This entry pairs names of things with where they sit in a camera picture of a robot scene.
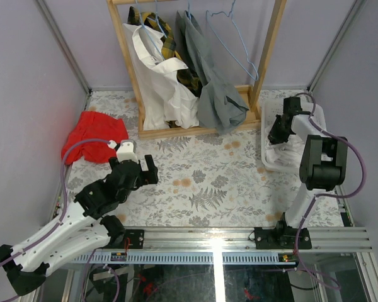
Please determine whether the red cloth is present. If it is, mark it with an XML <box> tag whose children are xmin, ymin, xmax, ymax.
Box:
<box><xmin>61</xmin><ymin>111</ymin><xmax>129</xmax><ymax>165</ymax></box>

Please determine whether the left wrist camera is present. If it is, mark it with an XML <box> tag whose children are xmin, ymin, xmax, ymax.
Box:
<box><xmin>108</xmin><ymin>139</ymin><xmax>139</xmax><ymax>164</ymax></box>

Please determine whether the yellow plaid shirt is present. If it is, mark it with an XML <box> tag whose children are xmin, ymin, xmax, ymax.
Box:
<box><xmin>127</xmin><ymin>6</ymin><xmax>202</xmax><ymax>97</ymax></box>

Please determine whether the blue hanger middle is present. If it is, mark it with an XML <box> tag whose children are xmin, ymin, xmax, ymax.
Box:
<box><xmin>145</xmin><ymin>1</ymin><xmax>174</xmax><ymax>40</ymax></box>

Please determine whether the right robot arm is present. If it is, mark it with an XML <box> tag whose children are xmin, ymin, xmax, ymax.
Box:
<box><xmin>268</xmin><ymin>96</ymin><xmax>348</xmax><ymax>249</ymax></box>

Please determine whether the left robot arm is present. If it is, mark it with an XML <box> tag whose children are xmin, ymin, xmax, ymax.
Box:
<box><xmin>0</xmin><ymin>155</ymin><xmax>158</xmax><ymax>296</ymax></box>

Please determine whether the white plastic basket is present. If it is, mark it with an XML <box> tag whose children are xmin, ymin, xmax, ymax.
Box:
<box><xmin>260</xmin><ymin>100</ymin><xmax>328</xmax><ymax>173</ymax></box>

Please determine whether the blue wire hanger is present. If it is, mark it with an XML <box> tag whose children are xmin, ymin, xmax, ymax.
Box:
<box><xmin>205</xmin><ymin>0</ymin><xmax>260</xmax><ymax>81</ymax></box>

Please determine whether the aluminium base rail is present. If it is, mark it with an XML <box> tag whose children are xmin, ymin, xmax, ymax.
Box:
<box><xmin>34</xmin><ymin>226</ymin><xmax>374</xmax><ymax>265</ymax></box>

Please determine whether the white shirt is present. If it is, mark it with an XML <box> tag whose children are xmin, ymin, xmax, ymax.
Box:
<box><xmin>123</xmin><ymin>23</ymin><xmax>199</xmax><ymax>130</ymax></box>
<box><xmin>264</xmin><ymin>125</ymin><xmax>305</xmax><ymax>169</ymax></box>

